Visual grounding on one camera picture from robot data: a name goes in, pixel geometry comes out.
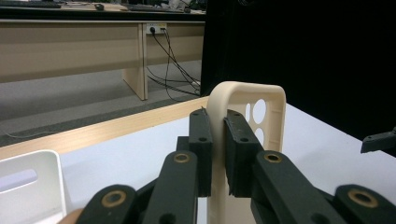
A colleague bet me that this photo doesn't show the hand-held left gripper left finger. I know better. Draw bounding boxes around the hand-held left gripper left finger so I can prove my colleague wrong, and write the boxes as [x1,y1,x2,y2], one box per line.
[176,107,215,198]

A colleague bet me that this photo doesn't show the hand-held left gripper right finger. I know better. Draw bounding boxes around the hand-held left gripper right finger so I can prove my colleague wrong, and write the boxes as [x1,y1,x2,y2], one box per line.
[222,108,266,199]

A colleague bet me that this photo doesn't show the beige phone case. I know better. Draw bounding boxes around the beige phone case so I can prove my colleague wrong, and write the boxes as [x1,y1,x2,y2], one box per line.
[205,80,287,224]

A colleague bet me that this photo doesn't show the white plastic storage box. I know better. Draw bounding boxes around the white plastic storage box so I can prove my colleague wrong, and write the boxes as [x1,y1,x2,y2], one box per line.
[0,149,68,224]

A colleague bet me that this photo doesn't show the white table sheet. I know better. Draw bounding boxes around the white table sheet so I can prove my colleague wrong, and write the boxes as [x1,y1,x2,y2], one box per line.
[58,103,396,224]

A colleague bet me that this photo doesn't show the black curtain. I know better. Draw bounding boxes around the black curtain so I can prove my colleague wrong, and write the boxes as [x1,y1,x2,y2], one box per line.
[200,0,396,142]

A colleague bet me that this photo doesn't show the black keyboard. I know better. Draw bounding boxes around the black keyboard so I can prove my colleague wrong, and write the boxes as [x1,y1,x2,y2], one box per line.
[123,3,187,14]
[0,0,63,9]

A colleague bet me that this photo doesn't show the beige office desk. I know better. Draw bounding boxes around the beige office desk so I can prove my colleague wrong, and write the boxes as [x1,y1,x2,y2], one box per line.
[0,0,207,102]

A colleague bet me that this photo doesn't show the tangle of black cables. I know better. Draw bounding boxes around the tangle of black cables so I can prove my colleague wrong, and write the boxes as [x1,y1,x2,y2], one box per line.
[147,27,203,103]

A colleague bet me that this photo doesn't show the white wall power outlet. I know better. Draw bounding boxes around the white wall power outlet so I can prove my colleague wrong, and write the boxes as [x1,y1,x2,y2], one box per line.
[145,22,168,35]

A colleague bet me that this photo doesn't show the white floor cable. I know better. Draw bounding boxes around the white floor cable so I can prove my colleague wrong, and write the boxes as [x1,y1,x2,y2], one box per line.
[4,131,50,140]

